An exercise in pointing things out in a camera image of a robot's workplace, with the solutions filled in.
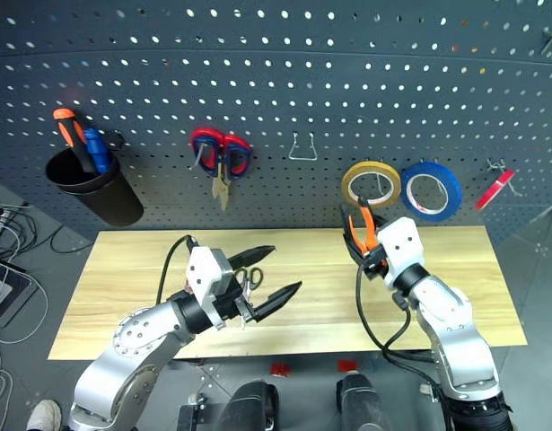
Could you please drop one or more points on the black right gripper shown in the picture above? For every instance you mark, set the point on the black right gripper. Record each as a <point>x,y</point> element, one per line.
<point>373,262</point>

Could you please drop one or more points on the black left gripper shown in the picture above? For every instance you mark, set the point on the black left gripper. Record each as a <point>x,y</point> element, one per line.
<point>230,298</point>

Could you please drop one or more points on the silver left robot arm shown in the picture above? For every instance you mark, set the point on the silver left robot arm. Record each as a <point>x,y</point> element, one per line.
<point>141,341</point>

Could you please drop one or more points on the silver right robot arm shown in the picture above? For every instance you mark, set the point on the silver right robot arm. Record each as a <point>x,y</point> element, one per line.
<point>450,332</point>

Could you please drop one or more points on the yellow tape roll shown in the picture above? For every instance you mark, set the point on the yellow tape roll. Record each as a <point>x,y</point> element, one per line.
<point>350,177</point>

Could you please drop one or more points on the blue tape roll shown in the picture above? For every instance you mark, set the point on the blue tape roll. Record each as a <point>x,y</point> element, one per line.
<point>452,188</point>

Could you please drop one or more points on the red tape roll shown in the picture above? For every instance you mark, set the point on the red tape roll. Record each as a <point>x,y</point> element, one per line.
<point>494,190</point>

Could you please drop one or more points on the dark grey perforated pegboard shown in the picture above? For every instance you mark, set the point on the dark grey perforated pegboard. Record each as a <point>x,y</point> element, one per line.
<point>275,90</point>

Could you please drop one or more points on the dark rounded shape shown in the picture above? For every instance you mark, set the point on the dark rounded shape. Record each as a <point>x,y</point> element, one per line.
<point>253,406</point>
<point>361,404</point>

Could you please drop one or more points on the red and blue scissors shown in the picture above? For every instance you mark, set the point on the red and blue scissors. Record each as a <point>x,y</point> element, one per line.
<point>221,150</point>

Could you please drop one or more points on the metal double peg hook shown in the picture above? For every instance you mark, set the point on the metal double peg hook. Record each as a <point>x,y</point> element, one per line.
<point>495,165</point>

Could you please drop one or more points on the black plastic cup holder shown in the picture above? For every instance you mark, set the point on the black plastic cup holder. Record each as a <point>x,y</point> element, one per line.
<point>100,193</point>

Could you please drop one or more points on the orange and black screwdriver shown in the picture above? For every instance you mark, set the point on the orange and black screwdriver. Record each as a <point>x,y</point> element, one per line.
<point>69,130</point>

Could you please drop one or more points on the black flat box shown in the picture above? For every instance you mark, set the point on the black flat box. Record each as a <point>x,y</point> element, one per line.
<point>8,292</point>

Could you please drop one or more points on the white shoe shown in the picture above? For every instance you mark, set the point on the white shoe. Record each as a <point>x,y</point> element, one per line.
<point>44,415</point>

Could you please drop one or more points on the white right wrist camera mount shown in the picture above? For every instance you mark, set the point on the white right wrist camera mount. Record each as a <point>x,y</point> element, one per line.
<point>401,247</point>

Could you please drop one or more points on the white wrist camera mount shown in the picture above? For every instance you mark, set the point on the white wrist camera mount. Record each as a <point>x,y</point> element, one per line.
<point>203,274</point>
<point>401,247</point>

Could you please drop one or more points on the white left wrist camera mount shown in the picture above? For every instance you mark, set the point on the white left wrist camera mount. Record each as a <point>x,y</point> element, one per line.
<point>203,274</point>

